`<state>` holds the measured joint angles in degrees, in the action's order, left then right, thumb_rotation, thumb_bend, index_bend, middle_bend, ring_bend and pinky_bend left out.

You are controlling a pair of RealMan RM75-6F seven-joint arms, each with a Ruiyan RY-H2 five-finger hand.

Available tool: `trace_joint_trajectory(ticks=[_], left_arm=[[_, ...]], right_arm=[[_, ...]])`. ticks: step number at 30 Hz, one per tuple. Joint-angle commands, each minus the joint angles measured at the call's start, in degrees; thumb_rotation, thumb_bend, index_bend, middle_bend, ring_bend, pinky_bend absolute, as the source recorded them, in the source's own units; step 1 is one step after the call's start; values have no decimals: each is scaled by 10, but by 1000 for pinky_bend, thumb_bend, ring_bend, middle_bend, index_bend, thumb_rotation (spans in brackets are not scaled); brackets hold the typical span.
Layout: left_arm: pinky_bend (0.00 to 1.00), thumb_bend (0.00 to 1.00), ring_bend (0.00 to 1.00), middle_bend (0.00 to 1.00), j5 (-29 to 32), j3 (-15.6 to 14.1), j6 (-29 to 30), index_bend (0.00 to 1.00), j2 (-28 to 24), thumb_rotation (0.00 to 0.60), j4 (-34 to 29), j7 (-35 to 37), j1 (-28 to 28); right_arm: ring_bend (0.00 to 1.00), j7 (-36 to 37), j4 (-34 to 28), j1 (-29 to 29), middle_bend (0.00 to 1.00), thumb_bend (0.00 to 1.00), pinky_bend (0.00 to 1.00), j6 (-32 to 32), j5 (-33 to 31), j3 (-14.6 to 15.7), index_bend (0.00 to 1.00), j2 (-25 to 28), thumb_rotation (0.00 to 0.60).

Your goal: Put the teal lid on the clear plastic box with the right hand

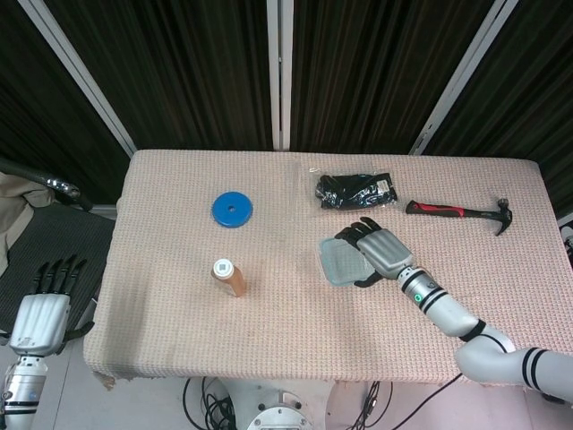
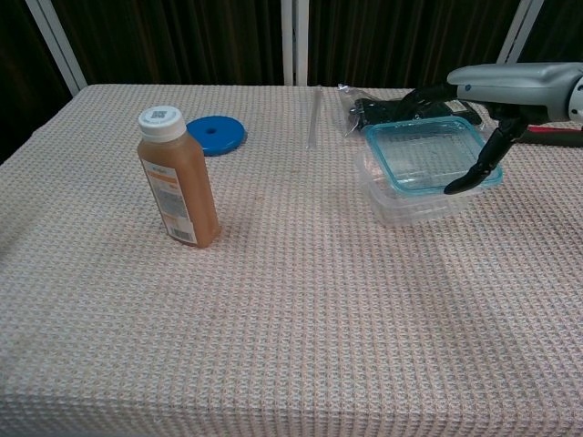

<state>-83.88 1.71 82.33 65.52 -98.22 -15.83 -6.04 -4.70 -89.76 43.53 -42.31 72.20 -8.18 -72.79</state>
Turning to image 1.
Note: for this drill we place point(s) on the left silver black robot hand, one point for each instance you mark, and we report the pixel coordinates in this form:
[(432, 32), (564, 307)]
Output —
[(40, 322)]

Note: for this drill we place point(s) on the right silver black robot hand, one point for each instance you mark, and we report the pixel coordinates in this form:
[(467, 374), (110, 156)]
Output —
[(385, 253)]

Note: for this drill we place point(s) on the clear blue plastic lid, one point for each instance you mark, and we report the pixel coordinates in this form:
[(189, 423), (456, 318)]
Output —
[(344, 264)]

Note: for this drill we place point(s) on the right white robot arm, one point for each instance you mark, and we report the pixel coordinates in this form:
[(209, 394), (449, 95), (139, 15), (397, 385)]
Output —
[(447, 309)]

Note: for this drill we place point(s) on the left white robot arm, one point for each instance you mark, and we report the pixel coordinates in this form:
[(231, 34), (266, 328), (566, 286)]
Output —
[(22, 389)]

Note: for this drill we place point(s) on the clear plastic container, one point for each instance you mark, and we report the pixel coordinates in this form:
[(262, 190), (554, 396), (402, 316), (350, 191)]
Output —
[(323, 245)]

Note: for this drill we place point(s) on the black gloves in clear bag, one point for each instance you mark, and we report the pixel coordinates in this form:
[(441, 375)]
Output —
[(353, 190)]

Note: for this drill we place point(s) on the red black claw hammer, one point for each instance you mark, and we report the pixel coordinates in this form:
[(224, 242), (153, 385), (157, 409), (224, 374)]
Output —
[(447, 210)]

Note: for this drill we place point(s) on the black chair with chrome armrest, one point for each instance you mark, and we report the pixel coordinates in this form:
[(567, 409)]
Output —
[(58, 233)]

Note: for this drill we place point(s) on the beige garment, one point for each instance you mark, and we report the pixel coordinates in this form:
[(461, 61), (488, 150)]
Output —
[(18, 210)]

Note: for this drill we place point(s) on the beige waffle-weave tablecloth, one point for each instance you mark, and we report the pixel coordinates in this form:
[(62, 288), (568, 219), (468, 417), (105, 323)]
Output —
[(286, 322)]

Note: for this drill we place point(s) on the blue round disc with hole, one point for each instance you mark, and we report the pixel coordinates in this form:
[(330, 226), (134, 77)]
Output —
[(242, 210)]

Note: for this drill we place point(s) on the brown juice bottle white cap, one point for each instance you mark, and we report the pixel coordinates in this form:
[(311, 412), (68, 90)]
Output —
[(233, 282)]

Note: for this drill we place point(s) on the black white printed box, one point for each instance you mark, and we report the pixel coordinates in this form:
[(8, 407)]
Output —
[(567, 244)]

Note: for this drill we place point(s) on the black pleated curtain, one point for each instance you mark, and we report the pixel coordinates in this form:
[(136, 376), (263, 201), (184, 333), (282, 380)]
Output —
[(537, 89), (179, 67), (367, 67), (36, 89)]

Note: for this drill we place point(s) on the white metal frame post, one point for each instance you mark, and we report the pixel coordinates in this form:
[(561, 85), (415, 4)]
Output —
[(462, 76), (78, 76), (274, 76)]

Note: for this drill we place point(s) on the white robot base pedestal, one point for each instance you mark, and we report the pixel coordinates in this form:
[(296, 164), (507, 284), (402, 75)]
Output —
[(277, 418)]

